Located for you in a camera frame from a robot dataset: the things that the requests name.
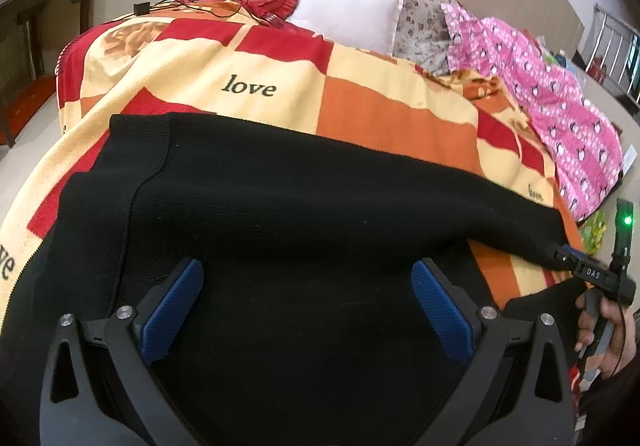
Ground checkered printed blanket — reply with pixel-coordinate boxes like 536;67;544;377
0;1;586;312

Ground person's right forearm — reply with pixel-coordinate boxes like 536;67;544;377
575;361;640;446

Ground metal rack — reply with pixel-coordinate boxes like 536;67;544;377
577;4;640;107

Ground black pants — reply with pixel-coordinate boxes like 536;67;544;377
0;112;566;446

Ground green printed cloth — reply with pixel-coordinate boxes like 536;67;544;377
580;211;608;254

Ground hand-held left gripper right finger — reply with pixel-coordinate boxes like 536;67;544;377
410;257;575;446

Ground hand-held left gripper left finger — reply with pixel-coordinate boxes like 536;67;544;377
42;257;206;446

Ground white pillow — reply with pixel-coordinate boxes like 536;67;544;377
289;0;404;54

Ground person's right hand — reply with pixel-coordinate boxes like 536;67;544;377
575;293;640;379

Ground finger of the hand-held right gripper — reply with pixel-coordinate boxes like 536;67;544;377
550;243;585;273

